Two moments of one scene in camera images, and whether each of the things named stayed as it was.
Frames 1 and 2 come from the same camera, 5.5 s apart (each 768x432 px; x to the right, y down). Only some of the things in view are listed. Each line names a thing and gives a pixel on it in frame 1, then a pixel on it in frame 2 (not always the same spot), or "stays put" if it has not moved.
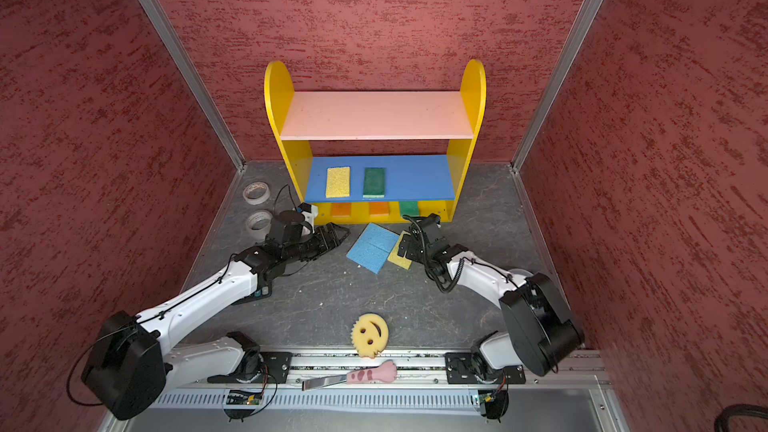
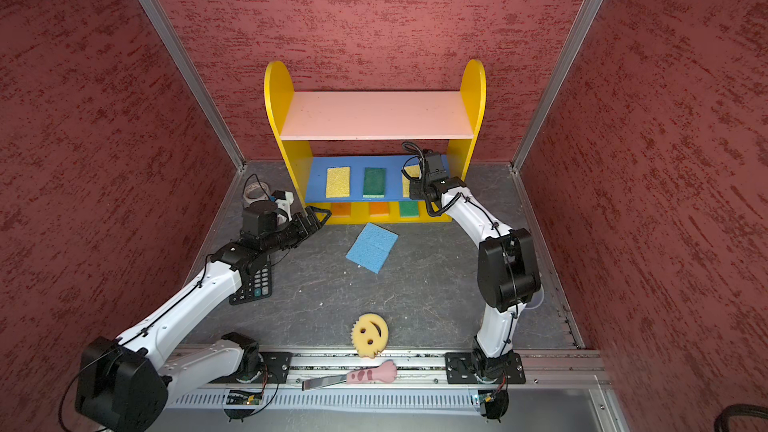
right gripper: (414, 243) -> (416, 193)
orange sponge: (341, 209) stays put
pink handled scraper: (382, 373) stays put
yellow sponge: (338, 182) stays put
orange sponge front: (379, 208) stays put
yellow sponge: (394, 255) -> (414, 171)
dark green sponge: (374, 183) stays put
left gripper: (333, 238) -> (308, 228)
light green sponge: (410, 208) stays put
